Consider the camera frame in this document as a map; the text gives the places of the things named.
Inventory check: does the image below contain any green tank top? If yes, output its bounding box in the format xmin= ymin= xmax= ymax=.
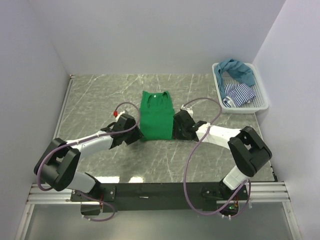
xmin=139 ymin=90 xmax=175 ymax=142

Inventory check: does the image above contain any blue tank top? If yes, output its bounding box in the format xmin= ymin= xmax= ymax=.
xmin=213 ymin=58 xmax=256 ymax=99

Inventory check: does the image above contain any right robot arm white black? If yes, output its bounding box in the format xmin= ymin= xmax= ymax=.
xmin=172 ymin=110 xmax=273 ymax=200

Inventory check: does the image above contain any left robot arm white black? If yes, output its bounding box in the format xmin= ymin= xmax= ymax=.
xmin=33 ymin=111 xmax=143 ymax=201

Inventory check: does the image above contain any striped tank top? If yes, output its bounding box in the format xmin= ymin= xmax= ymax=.
xmin=222 ymin=83 xmax=256 ymax=108

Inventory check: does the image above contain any black base beam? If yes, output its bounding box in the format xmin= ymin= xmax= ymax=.
xmin=69 ymin=182 xmax=248 ymax=216

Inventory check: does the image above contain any white plastic basket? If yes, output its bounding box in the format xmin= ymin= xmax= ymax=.
xmin=212 ymin=63 xmax=269 ymax=114

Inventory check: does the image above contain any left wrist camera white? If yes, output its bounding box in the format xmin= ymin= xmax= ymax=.
xmin=113 ymin=109 xmax=128 ymax=118

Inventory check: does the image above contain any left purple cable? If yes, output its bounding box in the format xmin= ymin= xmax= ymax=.
xmin=36 ymin=101 xmax=141 ymax=222

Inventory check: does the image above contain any purple cable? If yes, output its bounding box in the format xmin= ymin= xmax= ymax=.
xmin=36 ymin=101 xmax=141 ymax=222
xmin=181 ymin=97 xmax=252 ymax=217

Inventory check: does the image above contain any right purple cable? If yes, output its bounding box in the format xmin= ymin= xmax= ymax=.
xmin=181 ymin=97 xmax=252 ymax=217

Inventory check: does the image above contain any aluminium rail frame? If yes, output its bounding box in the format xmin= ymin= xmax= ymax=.
xmin=14 ymin=74 xmax=298 ymax=240

